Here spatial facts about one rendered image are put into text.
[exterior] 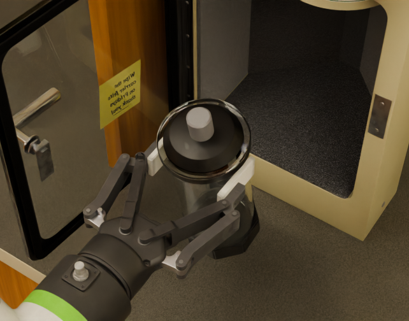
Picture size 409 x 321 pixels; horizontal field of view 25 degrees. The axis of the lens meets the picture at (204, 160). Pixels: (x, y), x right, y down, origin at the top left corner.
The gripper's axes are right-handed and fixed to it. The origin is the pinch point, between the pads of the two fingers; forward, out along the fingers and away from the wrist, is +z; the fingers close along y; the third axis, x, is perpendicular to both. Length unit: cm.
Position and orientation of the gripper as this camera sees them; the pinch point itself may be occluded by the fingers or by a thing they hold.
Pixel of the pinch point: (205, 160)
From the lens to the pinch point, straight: 109.0
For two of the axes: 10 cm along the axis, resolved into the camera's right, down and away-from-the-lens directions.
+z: 5.5, -6.3, 5.5
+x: 0.0, 6.5, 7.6
